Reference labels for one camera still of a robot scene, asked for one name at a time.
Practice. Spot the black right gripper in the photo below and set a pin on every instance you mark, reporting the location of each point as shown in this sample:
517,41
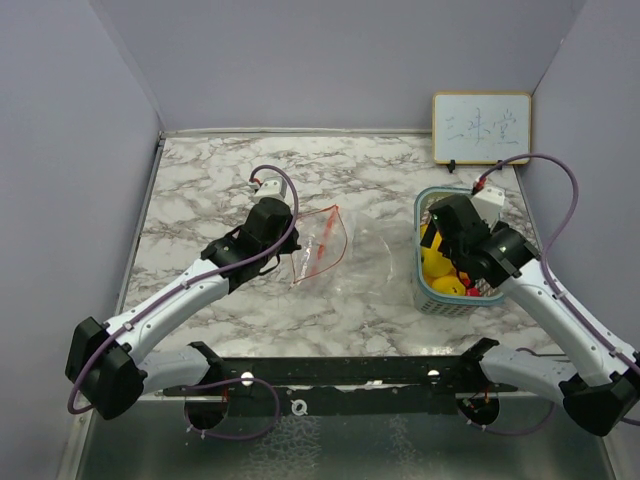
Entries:
429,234

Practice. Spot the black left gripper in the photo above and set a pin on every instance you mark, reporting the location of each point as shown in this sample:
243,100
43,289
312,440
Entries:
291,244

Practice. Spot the yellow toy apple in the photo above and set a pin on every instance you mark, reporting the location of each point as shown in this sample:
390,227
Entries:
434,264

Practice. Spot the clear orange-zip bag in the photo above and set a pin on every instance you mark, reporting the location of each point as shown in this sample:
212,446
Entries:
345,252

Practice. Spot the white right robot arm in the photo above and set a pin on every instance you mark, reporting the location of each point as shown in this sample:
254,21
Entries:
599,383

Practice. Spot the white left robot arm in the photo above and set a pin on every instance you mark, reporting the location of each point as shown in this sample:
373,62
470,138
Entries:
112,364

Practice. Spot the yellow toy lemon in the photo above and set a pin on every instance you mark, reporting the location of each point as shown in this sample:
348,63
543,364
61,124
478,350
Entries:
449,285

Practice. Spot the pale green plastic basket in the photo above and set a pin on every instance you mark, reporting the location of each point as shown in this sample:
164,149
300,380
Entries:
426,299

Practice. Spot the red toy fruit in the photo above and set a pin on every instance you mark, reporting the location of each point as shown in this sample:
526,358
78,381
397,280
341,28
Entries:
473,292

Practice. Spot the small framed whiteboard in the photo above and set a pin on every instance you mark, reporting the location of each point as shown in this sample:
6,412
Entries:
480,127

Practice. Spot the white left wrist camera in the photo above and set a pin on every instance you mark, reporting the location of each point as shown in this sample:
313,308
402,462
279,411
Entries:
274,187

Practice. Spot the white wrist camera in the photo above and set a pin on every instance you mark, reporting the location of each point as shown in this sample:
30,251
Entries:
274,187
489,203

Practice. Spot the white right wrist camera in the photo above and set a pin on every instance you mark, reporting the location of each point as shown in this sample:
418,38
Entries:
489,203

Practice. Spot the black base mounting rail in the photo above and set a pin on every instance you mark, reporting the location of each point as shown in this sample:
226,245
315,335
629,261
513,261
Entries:
350,385

